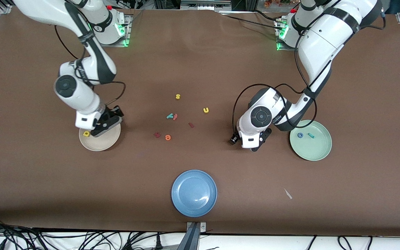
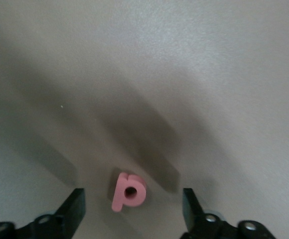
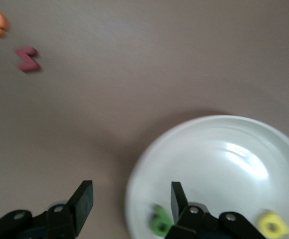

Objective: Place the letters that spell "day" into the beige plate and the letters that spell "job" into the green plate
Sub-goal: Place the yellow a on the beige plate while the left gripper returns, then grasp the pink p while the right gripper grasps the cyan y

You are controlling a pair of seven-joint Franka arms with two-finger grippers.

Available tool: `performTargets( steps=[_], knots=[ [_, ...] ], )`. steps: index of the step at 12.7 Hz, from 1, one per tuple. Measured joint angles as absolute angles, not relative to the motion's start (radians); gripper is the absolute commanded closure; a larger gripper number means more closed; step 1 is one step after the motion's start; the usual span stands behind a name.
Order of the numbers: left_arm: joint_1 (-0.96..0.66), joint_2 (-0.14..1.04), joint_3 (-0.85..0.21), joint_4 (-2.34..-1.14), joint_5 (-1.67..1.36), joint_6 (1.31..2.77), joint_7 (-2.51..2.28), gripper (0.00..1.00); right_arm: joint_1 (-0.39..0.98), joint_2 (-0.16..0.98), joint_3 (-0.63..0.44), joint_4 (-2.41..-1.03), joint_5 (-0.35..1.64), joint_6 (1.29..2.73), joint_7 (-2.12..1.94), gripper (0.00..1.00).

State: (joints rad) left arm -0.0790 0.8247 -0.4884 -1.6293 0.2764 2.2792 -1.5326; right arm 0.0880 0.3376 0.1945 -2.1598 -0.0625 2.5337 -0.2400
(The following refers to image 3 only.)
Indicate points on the beige brown plate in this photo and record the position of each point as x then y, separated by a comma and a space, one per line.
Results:
221, 161

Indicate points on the green foam letter b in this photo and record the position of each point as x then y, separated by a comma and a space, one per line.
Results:
159, 216

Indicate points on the brown paper table cover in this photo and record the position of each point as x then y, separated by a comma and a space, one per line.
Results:
134, 49

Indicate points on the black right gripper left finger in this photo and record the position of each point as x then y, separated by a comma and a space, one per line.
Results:
82, 206

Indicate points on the yellow foam letter d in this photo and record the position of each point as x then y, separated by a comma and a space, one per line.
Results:
262, 219

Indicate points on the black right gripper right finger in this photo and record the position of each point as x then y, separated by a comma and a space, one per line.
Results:
182, 214

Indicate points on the dark red foam letter z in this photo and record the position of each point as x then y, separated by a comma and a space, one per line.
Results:
27, 59

